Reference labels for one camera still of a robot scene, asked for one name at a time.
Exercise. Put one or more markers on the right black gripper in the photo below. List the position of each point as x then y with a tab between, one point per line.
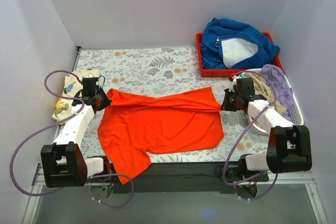
230	100

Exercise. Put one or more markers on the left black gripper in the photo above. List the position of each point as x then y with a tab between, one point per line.
99	100

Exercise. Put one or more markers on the orange t shirt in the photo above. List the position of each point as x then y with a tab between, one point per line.
133	126

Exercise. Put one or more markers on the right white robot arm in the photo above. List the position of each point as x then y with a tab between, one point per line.
289	147

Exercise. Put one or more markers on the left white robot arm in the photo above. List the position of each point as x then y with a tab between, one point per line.
62	160

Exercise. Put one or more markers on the dinosaur print folded cloth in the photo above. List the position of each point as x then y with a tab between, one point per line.
71	87

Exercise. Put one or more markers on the beige garment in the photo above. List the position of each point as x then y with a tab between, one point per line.
262	88

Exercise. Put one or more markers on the purple garment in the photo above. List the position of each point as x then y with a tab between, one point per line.
283	91

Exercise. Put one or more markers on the floral tablecloth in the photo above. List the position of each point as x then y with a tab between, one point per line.
160	72

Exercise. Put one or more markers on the blue zip jacket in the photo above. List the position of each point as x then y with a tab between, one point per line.
228	44

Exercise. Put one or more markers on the white laundry basket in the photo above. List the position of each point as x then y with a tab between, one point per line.
296	116

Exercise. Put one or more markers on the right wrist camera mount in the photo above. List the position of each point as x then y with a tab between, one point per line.
233	79

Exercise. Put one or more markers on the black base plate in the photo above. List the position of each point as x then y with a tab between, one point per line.
189	177

